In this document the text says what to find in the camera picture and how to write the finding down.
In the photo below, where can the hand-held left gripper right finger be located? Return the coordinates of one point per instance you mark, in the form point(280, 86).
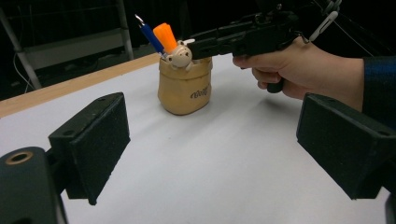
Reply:
point(345, 146)

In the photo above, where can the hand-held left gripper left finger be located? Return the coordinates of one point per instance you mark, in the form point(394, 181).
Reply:
point(93, 146)

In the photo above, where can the white stick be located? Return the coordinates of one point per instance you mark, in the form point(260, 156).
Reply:
point(189, 41)

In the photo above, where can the pink highlighter with orange cap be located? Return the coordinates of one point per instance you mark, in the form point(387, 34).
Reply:
point(166, 35)

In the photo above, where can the tan bear pen holder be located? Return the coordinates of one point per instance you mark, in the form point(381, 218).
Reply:
point(182, 90)

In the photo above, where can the blue ballpoint pen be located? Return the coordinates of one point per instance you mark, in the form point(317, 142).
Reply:
point(152, 37)

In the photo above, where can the grey carabiner clip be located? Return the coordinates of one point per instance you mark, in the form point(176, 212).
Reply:
point(325, 23)

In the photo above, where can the wooden table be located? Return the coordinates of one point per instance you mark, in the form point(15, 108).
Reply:
point(62, 87)

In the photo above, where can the grey metal stand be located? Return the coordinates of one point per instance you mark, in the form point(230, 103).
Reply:
point(74, 46)

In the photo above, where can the white table sheet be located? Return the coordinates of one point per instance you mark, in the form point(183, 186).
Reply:
point(202, 161)

